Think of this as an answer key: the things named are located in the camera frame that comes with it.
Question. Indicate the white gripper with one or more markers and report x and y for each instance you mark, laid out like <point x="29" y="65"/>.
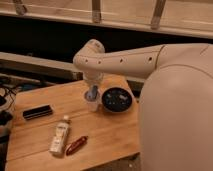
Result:
<point x="93" y="80"/>

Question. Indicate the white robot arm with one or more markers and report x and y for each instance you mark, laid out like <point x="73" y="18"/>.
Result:
<point x="176" y="101"/>

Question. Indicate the black ceramic bowl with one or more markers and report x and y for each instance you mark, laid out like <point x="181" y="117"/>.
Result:
<point x="116" y="99"/>

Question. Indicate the black rectangular case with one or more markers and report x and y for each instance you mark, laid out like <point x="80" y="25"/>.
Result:
<point x="37" y="112"/>

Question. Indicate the white plastic bottle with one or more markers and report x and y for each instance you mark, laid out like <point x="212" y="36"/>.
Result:
<point x="60" y="136"/>

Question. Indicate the wooden window frame rail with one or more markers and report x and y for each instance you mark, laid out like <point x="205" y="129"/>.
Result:
<point x="179" y="17"/>

